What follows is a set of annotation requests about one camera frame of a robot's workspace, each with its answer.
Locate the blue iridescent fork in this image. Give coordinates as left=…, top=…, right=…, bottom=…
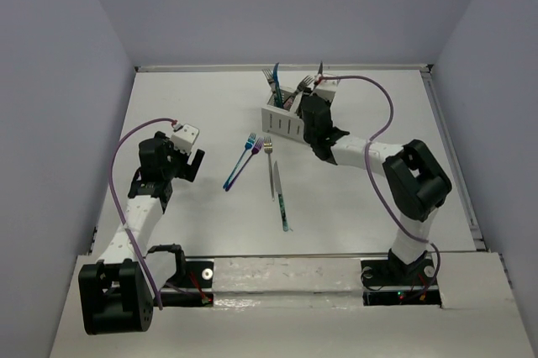
left=223, top=133, right=257, bottom=189

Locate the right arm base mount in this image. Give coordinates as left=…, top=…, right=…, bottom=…
left=360, top=258, right=442, bottom=307

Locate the silver fork teal marbled handle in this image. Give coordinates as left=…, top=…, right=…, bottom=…
left=262, top=69, right=280, bottom=107

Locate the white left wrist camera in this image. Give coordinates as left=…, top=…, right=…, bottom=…
left=170, top=123, right=199, bottom=155

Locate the silver knife teal marbled handle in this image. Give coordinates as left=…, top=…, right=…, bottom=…
left=273, top=161, right=290, bottom=232

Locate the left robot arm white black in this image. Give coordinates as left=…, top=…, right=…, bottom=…
left=78, top=124, right=205, bottom=335

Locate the purple iridescent fork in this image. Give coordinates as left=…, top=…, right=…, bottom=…
left=225, top=137, right=264, bottom=191

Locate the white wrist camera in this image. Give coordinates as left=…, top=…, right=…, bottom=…
left=313, top=76, right=340, bottom=103
left=170, top=123, right=199, bottom=155

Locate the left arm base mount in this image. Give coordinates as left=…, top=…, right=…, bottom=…
left=161, top=258, right=215, bottom=308

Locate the plain silver fork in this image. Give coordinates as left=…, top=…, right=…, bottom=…
left=263, top=135, right=275, bottom=200

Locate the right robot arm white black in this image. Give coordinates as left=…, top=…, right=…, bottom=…
left=298, top=76, right=452, bottom=284

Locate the white perforated utensil caddy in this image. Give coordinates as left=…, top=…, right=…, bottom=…
left=261, top=92, right=306, bottom=144

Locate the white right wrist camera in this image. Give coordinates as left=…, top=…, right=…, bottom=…
left=313, top=76, right=340, bottom=103

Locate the silver fork black riveted handle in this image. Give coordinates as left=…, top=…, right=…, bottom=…
left=286, top=76, right=314, bottom=100

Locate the silver fork pink handle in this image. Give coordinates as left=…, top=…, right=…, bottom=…
left=283, top=97, right=295, bottom=110

